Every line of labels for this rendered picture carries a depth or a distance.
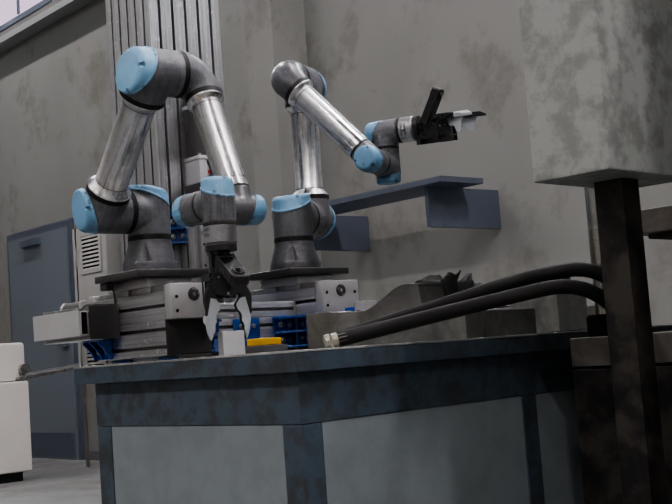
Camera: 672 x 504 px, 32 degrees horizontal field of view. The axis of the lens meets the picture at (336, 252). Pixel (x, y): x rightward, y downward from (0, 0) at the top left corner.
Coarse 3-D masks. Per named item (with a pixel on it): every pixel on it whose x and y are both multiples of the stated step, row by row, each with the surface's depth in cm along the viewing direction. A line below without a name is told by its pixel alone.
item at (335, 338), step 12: (420, 312) 226; (432, 312) 226; (444, 312) 227; (456, 312) 227; (372, 324) 224; (384, 324) 224; (396, 324) 224; (408, 324) 225; (420, 324) 226; (336, 336) 222; (348, 336) 222; (360, 336) 223; (372, 336) 224
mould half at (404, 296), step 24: (408, 288) 262; (432, 288) 263; (336, 312) 278; (360, 312) 272; (384, 312) 267; (480, 312) 254; (504, 312) 260; (528, 312) 266; (312, 336) 284; (384, 336) 267; (408, 336) 261; (432, 336) 256; (456, 336) 252; (480, 336) 253
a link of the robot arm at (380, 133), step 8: (384, 120) 345; (392, 120) 343; (368, 128) 345; (376, 128) 344; (384, 128) 343; (392, 128) 342; (368, 136) 345; (376, 136) 344; (384, 136) 343; (392, 136) 342; (376, 144) 344; (384, 144) 343; (392, 144) 343
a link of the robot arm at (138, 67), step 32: (128, 64) 277; (160, 64) 277; (128, 96) 280; (160, 96) 281; (128, 128) 285; (128, 160) 290; (96, 192) 294; (128, 192) 298; (96, 224) 296; (128, 224) 302
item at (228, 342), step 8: (224, 336) 251; (232, 336) 252; (240, 336) 253; (216, 344) 257; (224, 344) 251; (232, 344) 252; (240, 344) 253; (224, 352) 251; (232, 352) 252; (240, 352) 252
